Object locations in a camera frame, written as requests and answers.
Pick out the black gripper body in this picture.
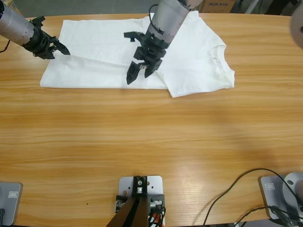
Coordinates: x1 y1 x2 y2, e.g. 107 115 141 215
133 31 168 70
22 25 58 60

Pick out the white Unitree t-shirt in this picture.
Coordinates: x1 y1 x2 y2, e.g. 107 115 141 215
39 10 237 99

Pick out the wooden crate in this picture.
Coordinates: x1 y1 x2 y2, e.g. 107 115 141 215
0 0 24 18

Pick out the white AUX cardboard box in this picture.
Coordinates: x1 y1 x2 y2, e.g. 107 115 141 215
201 0 237 14

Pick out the grey metal rack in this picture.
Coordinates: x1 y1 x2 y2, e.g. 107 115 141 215
236 0 294 17

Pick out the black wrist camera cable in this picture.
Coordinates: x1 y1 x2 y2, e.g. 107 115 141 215
148 3 160 23
0 39 10 54

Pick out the white mount plate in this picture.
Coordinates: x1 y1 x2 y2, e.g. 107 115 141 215
118 175 164 227

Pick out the black corner bracket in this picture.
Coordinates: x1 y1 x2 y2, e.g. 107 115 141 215
115 194 130 211
147 193 166 227

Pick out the dark brown camera post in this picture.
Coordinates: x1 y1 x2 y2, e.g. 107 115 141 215
105 175 150 227

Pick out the orange cable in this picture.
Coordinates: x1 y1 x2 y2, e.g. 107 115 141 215
151 211 164 224

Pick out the long black cable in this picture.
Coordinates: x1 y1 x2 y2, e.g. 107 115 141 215
193 168 303 227

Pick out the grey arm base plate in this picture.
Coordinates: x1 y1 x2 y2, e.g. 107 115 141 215
0 181 24 227
260 172 303 220

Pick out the tangled black cable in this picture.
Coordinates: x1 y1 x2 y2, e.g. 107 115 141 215
233 205 303 227

